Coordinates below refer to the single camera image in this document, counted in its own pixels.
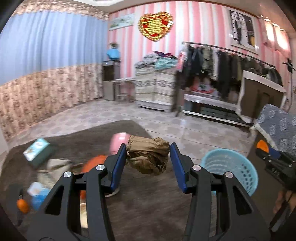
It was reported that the red gold heart decoration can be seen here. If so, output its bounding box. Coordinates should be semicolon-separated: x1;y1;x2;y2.
138;11;174;42

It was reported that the grey patterned covered furniture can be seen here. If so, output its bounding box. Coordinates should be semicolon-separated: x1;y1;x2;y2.
254;104;296;157

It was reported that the light blue plastic basket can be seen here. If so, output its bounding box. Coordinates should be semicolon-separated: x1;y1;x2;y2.
201;149;259;196

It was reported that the clothes rack with clothes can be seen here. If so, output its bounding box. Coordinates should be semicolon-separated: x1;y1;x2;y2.
176;43;283;99

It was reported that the teal cardboard box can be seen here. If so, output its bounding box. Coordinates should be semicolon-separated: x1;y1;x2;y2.
23;138;56;168

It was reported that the water dispenser with bottle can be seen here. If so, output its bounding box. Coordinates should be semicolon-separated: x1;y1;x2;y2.
102;42;120;101

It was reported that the orange round object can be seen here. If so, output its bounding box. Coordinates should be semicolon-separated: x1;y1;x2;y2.
79;155;110;200

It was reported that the pile of folded clothes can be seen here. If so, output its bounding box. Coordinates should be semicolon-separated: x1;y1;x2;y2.
134;51;178;70

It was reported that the blue floral curtain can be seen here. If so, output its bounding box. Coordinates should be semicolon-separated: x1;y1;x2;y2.
1;1;109;140

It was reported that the small pink stool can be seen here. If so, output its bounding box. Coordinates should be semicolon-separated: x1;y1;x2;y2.
112;77;135;103

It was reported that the patterned covered cabinet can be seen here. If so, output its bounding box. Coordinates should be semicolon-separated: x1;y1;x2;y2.
134;66;176;112

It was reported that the dark brown shaggy rug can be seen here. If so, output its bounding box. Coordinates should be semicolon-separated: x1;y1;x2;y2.
0;119;218;241

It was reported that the low lace covered bench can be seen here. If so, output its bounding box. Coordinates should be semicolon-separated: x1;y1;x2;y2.
183;93;250;127

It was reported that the operator right hand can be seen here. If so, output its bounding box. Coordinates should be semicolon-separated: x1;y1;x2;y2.
273;190;292;214

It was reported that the landscape wall picture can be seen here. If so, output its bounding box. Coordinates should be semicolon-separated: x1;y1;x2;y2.
109;13;135;31

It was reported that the brown board white frame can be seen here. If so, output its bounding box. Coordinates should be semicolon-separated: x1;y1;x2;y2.
235;70;287;124

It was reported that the framed wall poster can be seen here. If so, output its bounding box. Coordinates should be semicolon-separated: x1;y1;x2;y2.
227;8;258;54

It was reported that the beige cloth bag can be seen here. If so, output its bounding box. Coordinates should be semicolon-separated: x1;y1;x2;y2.
37;159;72;189

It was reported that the pink piggy bank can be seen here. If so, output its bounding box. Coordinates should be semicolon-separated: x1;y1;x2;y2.
109;133;131;155

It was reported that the blue white picture book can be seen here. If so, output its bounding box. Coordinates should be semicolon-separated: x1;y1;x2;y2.
27;182;50;210

